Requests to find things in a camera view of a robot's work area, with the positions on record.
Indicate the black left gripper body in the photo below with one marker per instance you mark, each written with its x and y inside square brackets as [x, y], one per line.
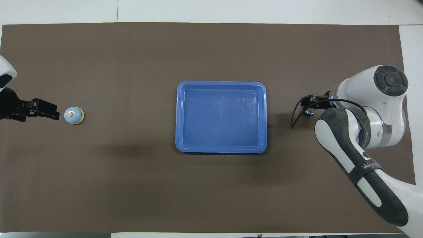
[10, 105]

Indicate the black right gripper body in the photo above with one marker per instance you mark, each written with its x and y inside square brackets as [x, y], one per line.
[319, 103]

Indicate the green push button switch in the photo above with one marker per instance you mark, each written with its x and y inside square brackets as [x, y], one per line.
[310, 112]

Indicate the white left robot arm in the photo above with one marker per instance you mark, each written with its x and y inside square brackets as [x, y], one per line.
[5, 69]

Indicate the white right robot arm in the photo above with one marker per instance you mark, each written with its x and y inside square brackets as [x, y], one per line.
[363, 89]

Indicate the light blue desk bell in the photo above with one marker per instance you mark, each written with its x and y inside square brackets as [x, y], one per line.
[73, 115]

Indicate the blue plastic tray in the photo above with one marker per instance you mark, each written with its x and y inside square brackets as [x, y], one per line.
[221, 117]

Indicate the brown table mat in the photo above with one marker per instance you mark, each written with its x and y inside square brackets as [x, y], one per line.
[132, 181]

